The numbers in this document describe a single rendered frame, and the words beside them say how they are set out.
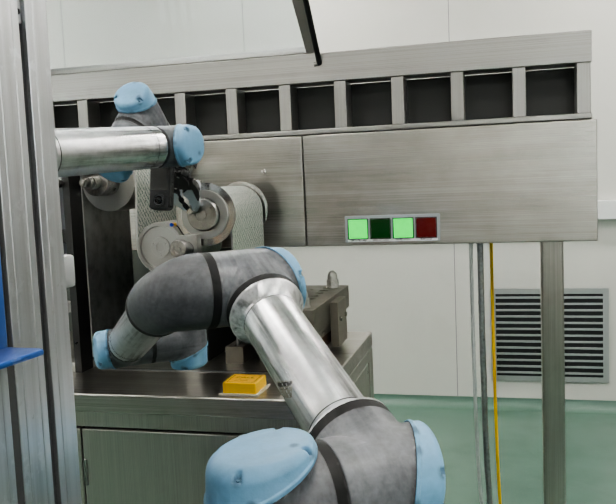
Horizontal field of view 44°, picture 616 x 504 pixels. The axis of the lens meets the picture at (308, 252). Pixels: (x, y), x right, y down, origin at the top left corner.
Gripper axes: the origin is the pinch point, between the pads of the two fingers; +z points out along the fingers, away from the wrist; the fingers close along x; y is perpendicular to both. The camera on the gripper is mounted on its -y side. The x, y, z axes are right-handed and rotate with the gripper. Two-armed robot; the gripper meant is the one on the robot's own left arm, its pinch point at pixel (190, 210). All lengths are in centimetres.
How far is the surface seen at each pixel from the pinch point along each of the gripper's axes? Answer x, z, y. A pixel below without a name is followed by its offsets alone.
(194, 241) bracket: -0.2, 5.2, -5.2
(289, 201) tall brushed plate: -13.2, 28.4, 23.5
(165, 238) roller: 8.8, 7.7, -2.3
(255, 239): -8.2, 22.0, 6.7
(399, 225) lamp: -43, 33, 17
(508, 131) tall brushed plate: -71, 19, 35
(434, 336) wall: -30, 263, 105
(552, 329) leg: -82, 65, 4
